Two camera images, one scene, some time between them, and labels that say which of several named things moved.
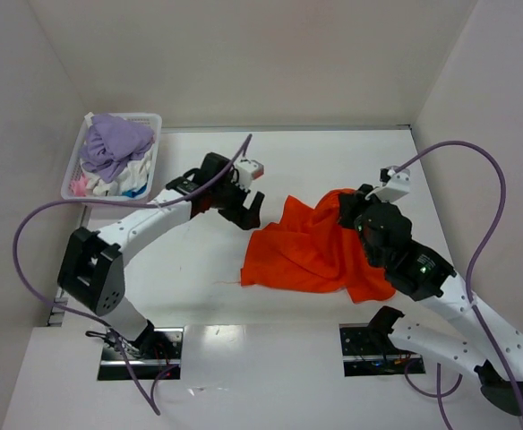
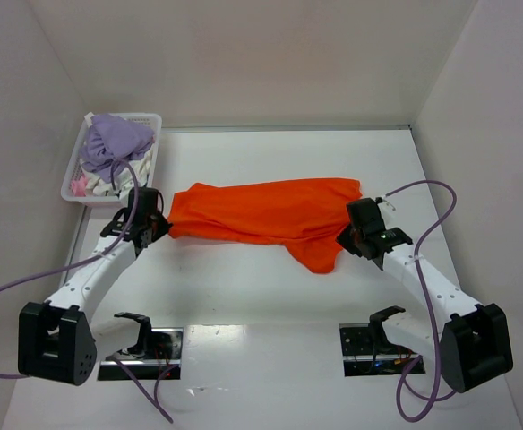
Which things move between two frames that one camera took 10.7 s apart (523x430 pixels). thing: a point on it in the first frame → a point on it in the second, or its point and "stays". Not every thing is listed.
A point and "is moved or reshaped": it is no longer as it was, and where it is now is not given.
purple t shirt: [111, 142] stays
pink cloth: [80, 186] stays
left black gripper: [236, 202] → [155, 230]
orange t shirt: [308, 249] is moved or reshaped
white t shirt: [132, 175] stays
